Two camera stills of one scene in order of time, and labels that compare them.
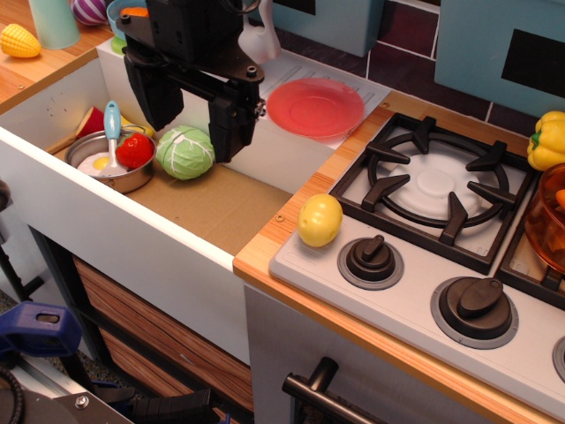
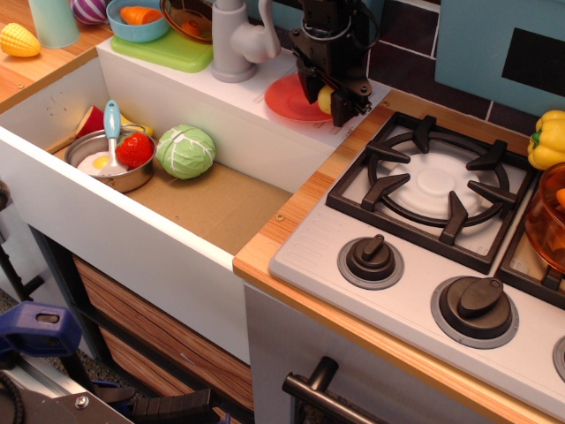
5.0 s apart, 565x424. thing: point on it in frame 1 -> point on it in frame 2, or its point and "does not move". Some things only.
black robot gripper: x=199 y=42 -> x=332 y=47
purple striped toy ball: x=90 y=12 does not move
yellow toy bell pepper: x=546 y=145 does not move
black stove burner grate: x=458 y=191 does not move
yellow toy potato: x=320 y=219 -> x=324 y=98
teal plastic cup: x=56 y=23 does not move
